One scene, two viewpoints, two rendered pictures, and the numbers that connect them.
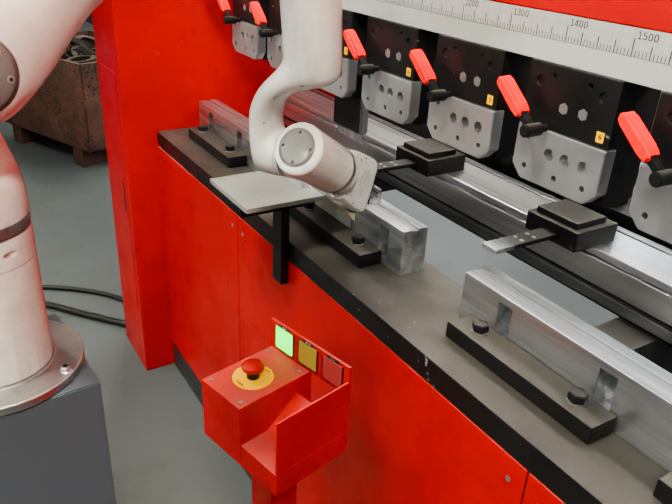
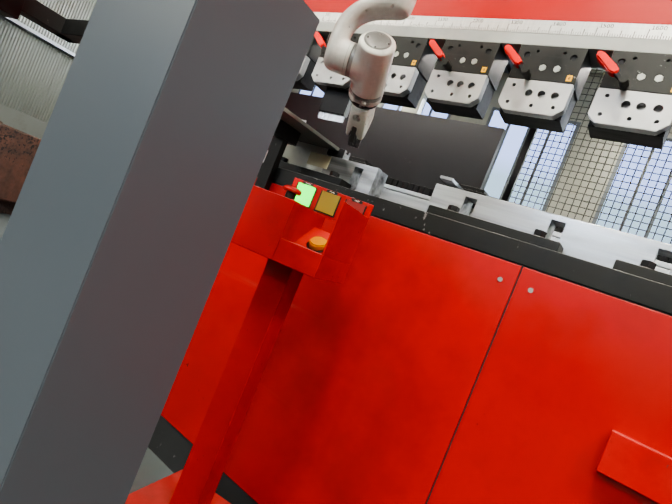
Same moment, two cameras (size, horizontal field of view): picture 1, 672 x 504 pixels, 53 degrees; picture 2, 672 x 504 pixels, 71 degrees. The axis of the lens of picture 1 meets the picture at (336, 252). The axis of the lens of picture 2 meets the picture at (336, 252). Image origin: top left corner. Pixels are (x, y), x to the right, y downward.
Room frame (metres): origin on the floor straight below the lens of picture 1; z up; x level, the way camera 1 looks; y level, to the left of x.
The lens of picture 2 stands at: (0.00, 0.39, 0.72)
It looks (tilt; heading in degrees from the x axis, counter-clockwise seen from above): 0 degrees down; 337
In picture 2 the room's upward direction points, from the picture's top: 22 degrees clockwise
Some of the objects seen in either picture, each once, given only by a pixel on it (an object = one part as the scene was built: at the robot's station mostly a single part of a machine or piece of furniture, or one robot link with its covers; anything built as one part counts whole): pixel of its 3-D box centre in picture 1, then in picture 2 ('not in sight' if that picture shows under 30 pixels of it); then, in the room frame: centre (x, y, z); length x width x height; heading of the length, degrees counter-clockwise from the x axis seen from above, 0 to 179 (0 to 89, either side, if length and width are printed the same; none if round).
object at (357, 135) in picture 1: (350, 115); (335, 105); (1.39, -0.02, 1.13); 0.10 x 0.02 x 0.10; 33
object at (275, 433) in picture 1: (274, 401); (303, 222); (0.92, 0.09, 0.75); 0.20 x 0.16 x 0.18; 46
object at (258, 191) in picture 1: (286, 185); (289, 125); (1.31, 0.11, 1.00); 0.26 x 0.18 x 0.01; 123
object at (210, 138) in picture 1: (216, 145); not in sight; (1.87, 0.36, 0.89); 0.30 x 0.05 x 0.03; 33
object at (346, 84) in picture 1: (346, 49); (344, 65); (1.41, 0.00, 1.26); 0.15 x 0.09 x 0.17; 33
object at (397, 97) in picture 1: (405, 69); (399, 71); (1.24, -0.11, 1.26); 0.15 x 0.09 x 0.17; 33
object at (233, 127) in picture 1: (241, 137); not in sight; (1.86, 0.28, 0.92); 0.50 x 0.06 x 0.10; 33
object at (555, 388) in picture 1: (522, 371); (490, 230); (0.85, -0.29, 0.89); 0.30 x 0.05 x 0.03; 33
